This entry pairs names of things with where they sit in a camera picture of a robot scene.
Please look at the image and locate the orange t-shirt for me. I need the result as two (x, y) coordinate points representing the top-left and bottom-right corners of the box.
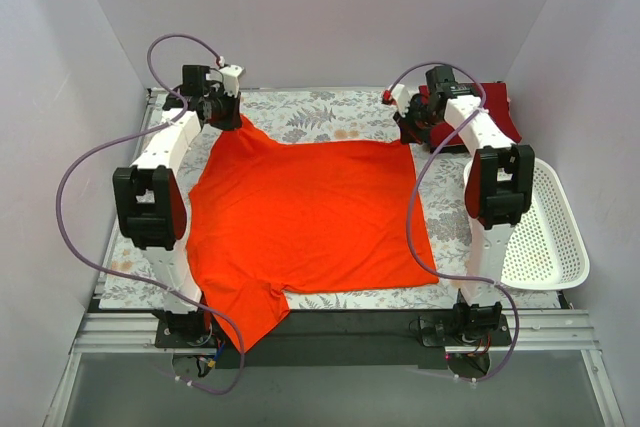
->
(186, 122), (437, 350)

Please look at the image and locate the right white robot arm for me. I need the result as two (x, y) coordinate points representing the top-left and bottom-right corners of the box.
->
(382, 62), (535, 345)

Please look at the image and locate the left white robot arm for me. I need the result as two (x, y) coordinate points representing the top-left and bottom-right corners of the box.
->
(113, 64), (244, 347)

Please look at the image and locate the folded dark red t-shirt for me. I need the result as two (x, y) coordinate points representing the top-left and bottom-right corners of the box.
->
(429, 82), (522, 149)

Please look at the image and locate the floral patterned table mat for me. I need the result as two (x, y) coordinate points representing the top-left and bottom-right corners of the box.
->
(96, 90), (560, 311)

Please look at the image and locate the white perforated plastic basket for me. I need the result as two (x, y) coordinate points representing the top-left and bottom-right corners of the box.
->
(467, 158), (590, 291)

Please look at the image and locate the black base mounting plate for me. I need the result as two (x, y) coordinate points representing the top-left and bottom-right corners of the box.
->
(153, 307), (514, 369)

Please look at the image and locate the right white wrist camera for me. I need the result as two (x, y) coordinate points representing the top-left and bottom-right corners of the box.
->
(381, 83), (412, 117)

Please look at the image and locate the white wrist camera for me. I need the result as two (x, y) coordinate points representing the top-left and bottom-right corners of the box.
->
(381, 83), (412, 117)
(217, 64), (245, 98)

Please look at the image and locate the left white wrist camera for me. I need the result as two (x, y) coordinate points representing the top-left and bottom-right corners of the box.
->
(217, 64), (245, 98)

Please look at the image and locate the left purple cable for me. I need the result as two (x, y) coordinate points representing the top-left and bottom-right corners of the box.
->
(54, 33), (246, 395)

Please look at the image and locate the aluminium frame rail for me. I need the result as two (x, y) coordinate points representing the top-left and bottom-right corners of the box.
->
(46, 309), (624, 426)

